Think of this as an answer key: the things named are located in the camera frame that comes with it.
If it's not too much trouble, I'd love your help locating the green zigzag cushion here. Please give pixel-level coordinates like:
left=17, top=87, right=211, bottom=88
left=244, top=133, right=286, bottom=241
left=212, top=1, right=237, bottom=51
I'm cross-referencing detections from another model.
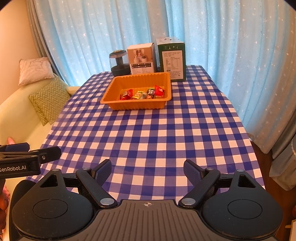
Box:
left=28, top=76, right=71, bottom=126

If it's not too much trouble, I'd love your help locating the person's left hand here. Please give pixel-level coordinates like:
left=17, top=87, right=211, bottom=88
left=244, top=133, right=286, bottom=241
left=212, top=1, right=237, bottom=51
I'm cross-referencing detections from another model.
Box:
left=0, top=193, right=9, bottom=210

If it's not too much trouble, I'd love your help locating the white lace cushion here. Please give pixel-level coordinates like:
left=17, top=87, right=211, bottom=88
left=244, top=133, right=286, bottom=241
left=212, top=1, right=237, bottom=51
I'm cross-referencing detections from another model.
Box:
left=18, top=57, right=55, bottom=87

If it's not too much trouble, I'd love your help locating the grey-blue curtain with lace trim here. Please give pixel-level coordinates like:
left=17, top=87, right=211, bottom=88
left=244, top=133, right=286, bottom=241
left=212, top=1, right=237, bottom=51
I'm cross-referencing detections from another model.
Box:
left=248, top=120, right=296, bottom=192

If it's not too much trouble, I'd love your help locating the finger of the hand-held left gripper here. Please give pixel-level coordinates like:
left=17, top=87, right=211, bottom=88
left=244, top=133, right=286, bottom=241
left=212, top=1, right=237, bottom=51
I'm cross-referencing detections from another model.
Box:
left=0, top=143, right=30, bottom=153
left=0, top=146, right=62, bottom=166

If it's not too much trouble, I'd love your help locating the glass dome jar dark base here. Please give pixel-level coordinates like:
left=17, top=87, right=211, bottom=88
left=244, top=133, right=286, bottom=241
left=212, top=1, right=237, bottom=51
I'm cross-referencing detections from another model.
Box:
left=109, top=50, right=130, bottom=77

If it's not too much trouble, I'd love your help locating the dark green carton box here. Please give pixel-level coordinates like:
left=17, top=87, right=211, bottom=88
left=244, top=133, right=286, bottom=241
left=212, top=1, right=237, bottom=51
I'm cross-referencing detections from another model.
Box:
left=157, top=37, right=186, bottom=81

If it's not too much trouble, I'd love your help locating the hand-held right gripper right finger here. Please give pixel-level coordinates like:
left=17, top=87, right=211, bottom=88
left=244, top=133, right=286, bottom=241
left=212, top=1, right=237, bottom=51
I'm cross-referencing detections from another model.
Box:
left=179, top=160, right=257, bottom=207

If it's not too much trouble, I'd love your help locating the pale beige panel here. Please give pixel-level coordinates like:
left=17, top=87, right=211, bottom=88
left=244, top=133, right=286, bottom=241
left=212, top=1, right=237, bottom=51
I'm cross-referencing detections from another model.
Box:
left=285, top=220, right=296, bottom=241

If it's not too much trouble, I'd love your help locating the light blue star curtain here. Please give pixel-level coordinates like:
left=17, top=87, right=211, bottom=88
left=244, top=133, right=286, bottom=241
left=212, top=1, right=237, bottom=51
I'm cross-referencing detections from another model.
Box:
left=44, top=0, right=296, bottom=153

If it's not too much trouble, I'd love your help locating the orange plastic tray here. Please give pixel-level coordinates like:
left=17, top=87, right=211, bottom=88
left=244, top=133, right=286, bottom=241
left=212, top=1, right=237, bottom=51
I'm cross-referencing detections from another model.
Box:
left=100, top=72, right=172, bottom=110

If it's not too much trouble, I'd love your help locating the grey curtain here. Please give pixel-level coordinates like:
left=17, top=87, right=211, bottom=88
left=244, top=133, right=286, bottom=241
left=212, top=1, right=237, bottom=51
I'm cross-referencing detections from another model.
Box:
left=25, top=0, right=70, bottom=86

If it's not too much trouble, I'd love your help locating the red packet with round print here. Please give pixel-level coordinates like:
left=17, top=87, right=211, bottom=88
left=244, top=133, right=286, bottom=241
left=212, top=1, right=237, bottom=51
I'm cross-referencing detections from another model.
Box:
left=120, top=89, right=133, bottom=100

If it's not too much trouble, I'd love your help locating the blue checkered tablecloth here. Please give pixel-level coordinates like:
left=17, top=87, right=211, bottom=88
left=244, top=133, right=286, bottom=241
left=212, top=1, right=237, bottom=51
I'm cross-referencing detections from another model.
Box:
left=25, top=65, right=265, bottom=204

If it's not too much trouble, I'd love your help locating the pale green sofa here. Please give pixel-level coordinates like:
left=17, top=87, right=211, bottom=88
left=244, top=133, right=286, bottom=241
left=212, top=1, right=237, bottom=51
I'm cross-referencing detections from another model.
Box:
left=0, top=72, right=80, bottom=186

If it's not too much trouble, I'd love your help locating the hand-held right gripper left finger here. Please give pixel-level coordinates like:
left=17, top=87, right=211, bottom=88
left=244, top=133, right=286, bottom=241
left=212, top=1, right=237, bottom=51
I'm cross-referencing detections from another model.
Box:
left=36, top=159, right=116, bottom=207

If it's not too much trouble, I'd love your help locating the white product box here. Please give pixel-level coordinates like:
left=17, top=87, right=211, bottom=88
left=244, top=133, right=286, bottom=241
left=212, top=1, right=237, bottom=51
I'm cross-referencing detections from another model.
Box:
left=127, top=43, right=156, bottom=75

